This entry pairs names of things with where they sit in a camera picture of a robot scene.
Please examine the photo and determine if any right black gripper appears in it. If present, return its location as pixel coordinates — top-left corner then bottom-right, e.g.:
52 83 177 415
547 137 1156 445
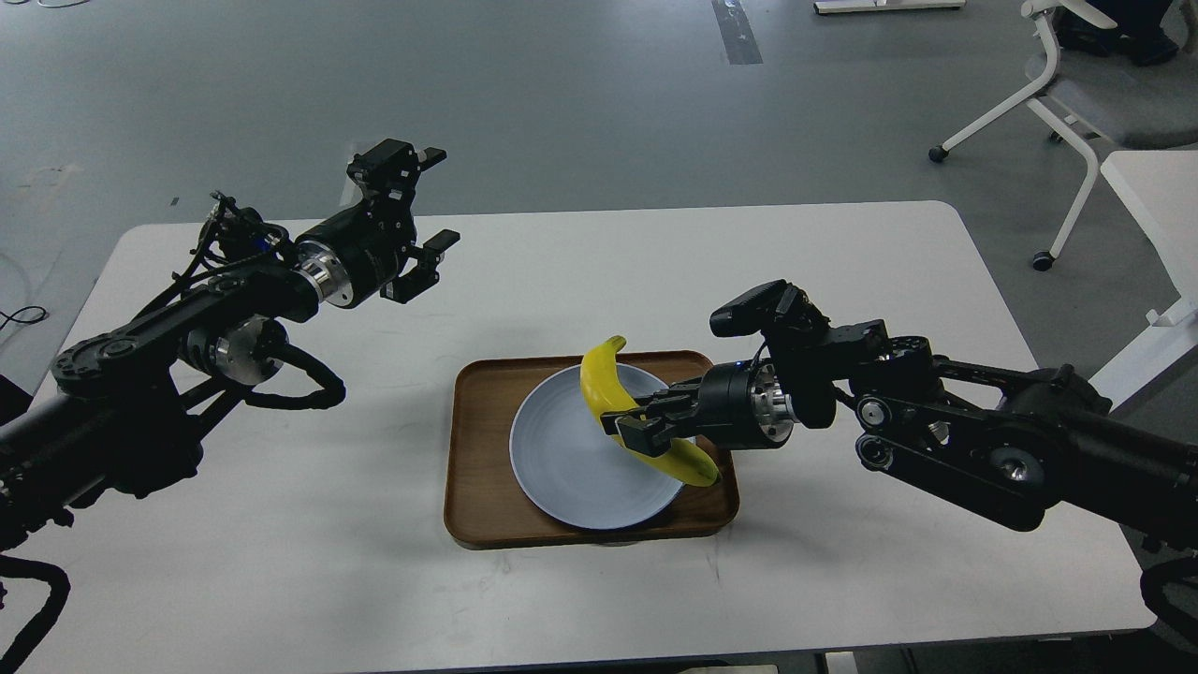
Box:
600 362 795 459

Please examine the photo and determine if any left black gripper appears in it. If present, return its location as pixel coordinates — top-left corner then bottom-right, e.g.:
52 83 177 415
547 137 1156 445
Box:
297 139 460 310

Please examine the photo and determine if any light blue plate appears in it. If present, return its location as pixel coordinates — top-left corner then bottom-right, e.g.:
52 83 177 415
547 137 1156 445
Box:
509 364 684 532

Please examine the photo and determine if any white side table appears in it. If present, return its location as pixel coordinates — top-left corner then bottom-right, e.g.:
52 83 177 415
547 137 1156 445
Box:
1090 150 1197 408

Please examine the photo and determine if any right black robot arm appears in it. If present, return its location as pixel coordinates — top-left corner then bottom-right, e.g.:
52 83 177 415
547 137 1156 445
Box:
580 280 1197 640

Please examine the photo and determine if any brown wooden tray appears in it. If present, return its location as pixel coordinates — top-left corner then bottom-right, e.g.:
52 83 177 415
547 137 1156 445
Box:
444 356 740 549

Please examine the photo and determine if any white office chair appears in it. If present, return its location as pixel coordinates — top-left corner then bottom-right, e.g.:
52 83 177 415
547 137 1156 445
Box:
928 1 1197 271

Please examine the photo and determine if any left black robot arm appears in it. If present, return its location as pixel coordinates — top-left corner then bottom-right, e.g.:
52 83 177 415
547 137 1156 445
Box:
4 139 460 673

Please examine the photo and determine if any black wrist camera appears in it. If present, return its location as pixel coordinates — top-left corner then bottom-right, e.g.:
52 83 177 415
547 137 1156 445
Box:
708 280 807 338

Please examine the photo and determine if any yellow banana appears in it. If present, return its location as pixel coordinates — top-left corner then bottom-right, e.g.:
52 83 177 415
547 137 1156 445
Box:
580 334 722 487

